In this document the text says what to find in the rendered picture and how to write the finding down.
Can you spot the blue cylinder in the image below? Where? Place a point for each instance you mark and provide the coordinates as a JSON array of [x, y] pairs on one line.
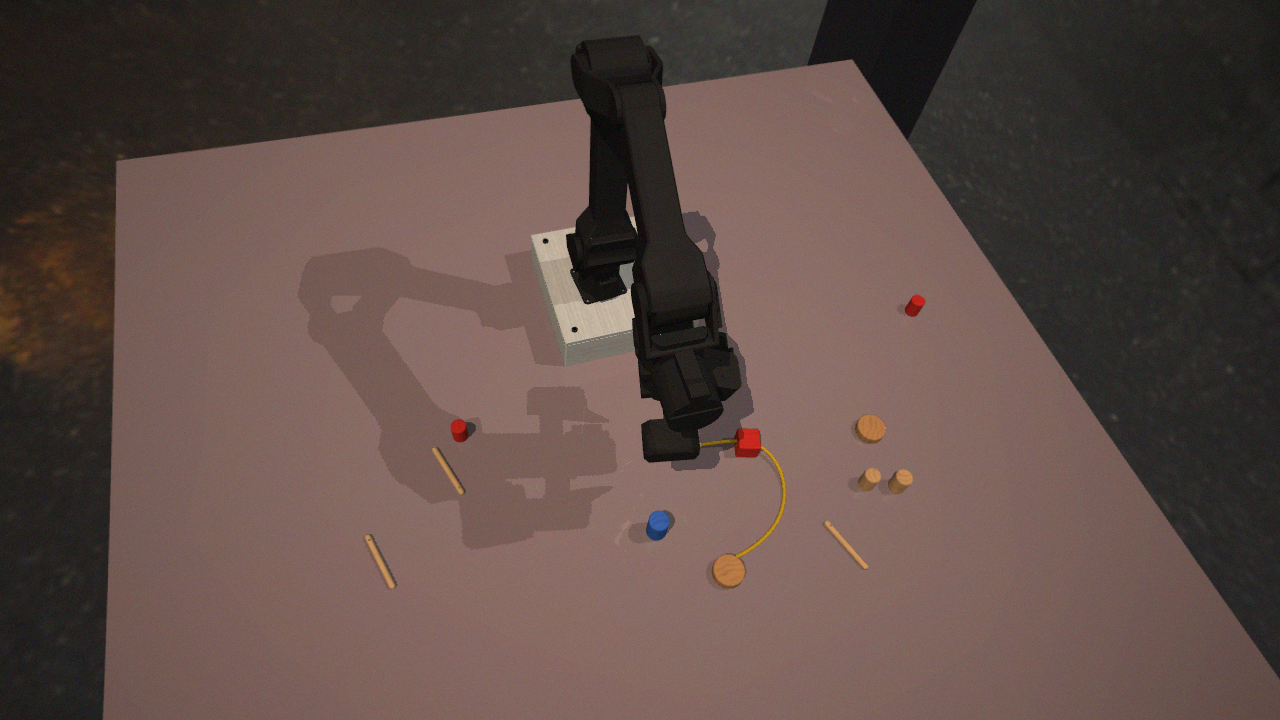
[[657, 525]]

